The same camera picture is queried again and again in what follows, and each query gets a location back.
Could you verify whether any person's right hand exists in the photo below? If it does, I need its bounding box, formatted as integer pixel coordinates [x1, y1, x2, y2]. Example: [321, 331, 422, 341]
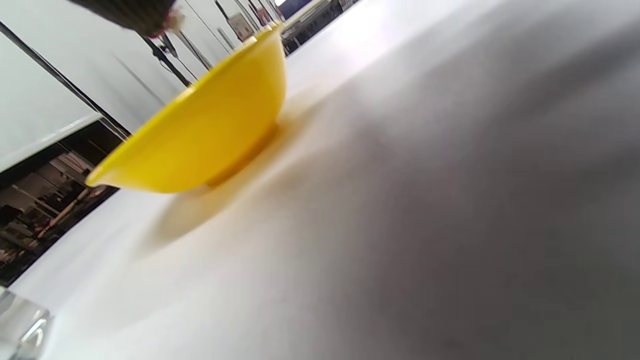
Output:
[67, 0, 185, 39]

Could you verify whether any clear foam dish soap pump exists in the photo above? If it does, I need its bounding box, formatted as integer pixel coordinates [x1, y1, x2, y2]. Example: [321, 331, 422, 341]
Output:
[0, 286, 54, 360]

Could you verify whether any yellow bowl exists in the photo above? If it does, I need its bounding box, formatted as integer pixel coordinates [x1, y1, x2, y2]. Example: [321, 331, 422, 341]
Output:
[85, 22, 288, 194]

